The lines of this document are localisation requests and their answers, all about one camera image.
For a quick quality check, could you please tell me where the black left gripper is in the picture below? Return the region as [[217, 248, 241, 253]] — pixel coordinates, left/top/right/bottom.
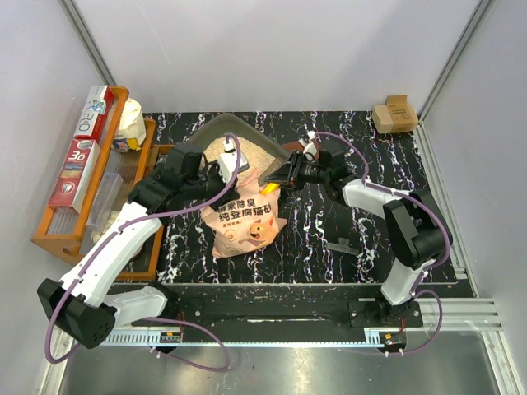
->
[[184, 160, 241, 212]]

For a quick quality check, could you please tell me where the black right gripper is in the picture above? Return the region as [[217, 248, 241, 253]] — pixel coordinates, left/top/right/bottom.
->
[[265, 150, 330, 192]]

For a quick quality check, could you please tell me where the yellow plastic litter scoop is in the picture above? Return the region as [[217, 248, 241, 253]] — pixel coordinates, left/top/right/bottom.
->
[[260, 183, 280, 196]]

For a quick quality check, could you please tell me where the pink cat litter bag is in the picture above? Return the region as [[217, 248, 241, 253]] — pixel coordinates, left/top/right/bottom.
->
[[201, 171, 287, 258]]

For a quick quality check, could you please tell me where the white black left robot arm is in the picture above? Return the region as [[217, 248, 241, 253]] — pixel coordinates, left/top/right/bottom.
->
[[37, 135, 243, 349]]

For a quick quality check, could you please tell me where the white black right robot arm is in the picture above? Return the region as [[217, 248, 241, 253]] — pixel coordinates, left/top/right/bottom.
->
[[262, 151, 452, 326]]

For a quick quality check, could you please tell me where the grey plastic litter box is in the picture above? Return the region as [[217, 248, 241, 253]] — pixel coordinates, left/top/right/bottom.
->
[[189, 113, 289, 187]]

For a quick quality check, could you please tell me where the brown cardboard box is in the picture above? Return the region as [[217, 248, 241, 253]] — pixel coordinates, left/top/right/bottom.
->
[[372, 95, 418, 134]]

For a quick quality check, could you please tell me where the red white toothpaste box upper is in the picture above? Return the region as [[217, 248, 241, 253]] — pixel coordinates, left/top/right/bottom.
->
[[73, 86, 114, 142]]

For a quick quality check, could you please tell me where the red white toothpaste box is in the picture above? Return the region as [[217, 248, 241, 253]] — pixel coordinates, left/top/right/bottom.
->
[[48, 138, 100, 213], [73, 86, 114, 142]]

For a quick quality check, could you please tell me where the red white toothpaste box lower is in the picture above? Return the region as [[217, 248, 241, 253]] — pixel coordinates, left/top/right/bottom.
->
[[48, 138, 100, 213]]

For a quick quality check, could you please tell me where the white paper flour bag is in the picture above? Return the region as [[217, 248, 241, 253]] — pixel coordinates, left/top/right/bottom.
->
[[113, 98, 147, 152]]

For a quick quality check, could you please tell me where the black bag clip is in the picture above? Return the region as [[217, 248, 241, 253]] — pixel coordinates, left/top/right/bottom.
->
[[327, 238, 359, 256]]

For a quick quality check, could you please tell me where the white round cup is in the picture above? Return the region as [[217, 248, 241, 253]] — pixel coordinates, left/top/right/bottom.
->
[[131, 243, 144, 259]]

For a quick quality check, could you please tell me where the clear plastic container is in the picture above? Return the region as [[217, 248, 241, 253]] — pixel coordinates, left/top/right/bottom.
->
[[86, 173, 123, 231]]

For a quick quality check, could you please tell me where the orange wooden tray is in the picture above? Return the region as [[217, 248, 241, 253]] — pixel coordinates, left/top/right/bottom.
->
[[117, 145, 172, 282]]

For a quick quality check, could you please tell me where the orange wooden rack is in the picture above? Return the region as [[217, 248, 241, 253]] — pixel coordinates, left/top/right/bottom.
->
[[32, 86, 156, 265]]

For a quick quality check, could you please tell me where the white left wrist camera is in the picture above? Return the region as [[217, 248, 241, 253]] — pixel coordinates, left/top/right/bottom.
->
[[217, 138, 250, 183]]

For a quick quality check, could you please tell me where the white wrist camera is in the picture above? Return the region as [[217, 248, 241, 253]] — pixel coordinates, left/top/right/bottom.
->
[[217, 138, 250, 183], [298, 131, 319, 161]]

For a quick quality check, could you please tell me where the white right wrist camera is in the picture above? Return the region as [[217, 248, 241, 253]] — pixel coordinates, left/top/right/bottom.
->
[[298, 131, 319, 161]]

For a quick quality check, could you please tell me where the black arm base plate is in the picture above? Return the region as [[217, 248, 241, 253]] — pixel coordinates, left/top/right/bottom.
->
[[161, 284, 423, 328]]

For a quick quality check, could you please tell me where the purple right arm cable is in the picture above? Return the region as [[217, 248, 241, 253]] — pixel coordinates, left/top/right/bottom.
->
[[315, 131, 452, 357]]

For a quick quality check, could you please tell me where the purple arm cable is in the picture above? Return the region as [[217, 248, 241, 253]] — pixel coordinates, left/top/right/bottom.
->
[[315, 131, 452, 357], [44, 133, 231, 370]]

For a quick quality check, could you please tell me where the aluminium rail frame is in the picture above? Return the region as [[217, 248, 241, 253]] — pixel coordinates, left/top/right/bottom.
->
[[49, 123, 527, 395]]

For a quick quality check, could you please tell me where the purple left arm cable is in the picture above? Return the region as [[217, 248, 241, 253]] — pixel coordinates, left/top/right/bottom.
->
[[44, 133, 231, 370]]

